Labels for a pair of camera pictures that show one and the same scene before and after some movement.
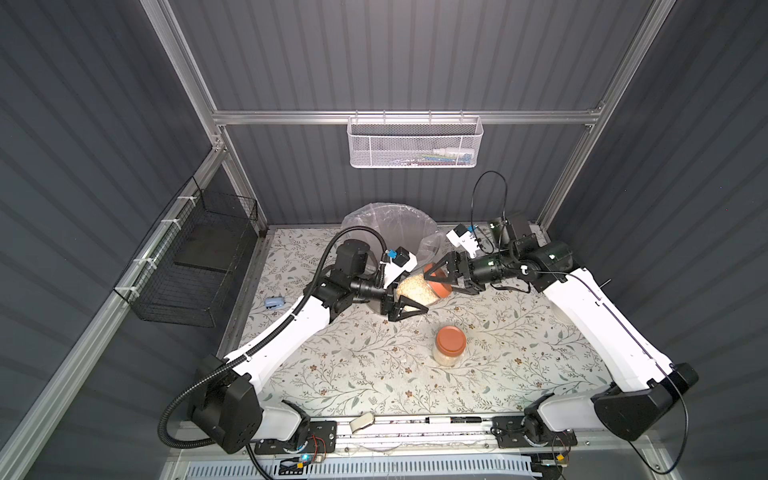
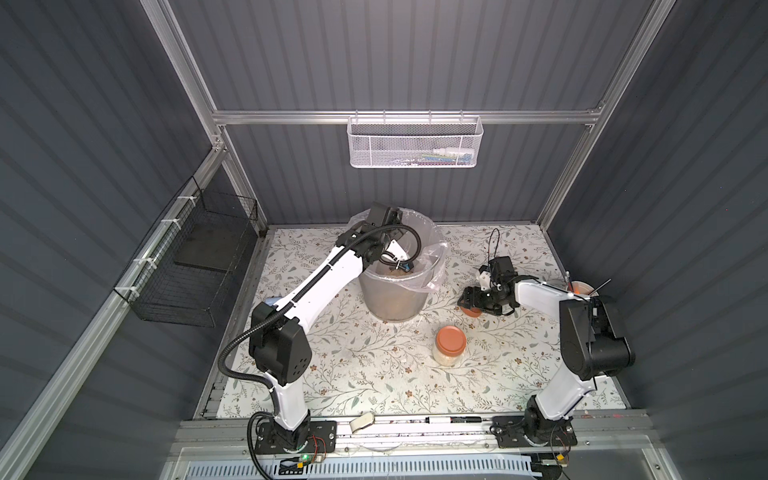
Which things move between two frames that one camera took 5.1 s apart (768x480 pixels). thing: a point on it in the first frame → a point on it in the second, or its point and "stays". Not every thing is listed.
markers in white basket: (439, 157) stays
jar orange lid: (442, 289) → (472, 312)
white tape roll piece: (362, 422) stays
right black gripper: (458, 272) → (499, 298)
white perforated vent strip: (387, 469) stays
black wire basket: (182, 273) stays
